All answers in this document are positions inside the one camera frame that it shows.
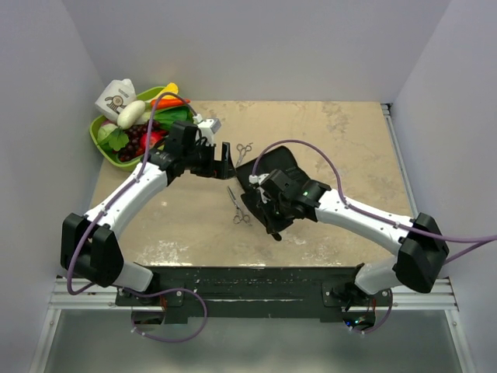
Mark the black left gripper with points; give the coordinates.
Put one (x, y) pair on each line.
(217, 169)

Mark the green toy leafy vegetable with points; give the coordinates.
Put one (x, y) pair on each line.
(110, 137)

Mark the aluminium frame rail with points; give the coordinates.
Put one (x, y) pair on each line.
(93, 298)

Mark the yellow toy pepper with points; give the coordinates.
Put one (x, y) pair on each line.
(171, 87)

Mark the purple toy grapes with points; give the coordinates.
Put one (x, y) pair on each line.
(133, 149)

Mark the silver thinning scissors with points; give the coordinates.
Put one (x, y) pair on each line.
(240, 216)

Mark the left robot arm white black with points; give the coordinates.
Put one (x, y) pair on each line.
(89, 242)

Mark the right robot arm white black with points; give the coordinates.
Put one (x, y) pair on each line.
(417, 253)

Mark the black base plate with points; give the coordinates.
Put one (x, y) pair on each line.
(255, 293)

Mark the white paper bag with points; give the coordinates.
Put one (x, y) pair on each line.
(115, 97)

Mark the orange toy carrot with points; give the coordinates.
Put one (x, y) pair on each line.
(164, 104)

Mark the white toy radish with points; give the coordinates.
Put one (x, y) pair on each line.
(130, 114)

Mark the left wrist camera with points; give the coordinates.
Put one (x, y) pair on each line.
(207, 128)

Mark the red toy fruit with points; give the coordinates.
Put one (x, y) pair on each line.
(155, 137)

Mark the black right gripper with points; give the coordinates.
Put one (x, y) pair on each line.
(265, 203)

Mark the silver straight hair scissors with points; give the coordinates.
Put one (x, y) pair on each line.
(242, 152)

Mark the black zip tool case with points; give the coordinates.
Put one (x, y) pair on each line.
(280, 158)

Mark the green plastic tray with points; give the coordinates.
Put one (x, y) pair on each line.
(163, 118)

